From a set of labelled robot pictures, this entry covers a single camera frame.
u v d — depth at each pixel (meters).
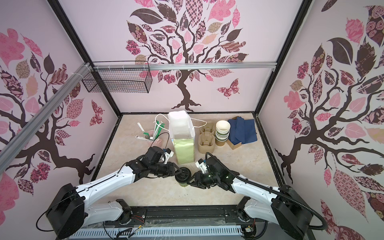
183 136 0.99
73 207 0.39
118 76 0.95
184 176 0.75
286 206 0.41
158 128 0.90
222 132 0.87
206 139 0.93
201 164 0.76
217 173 0.63
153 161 0.64
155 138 0.91
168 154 0.76
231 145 0.96
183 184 0.79
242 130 1.02
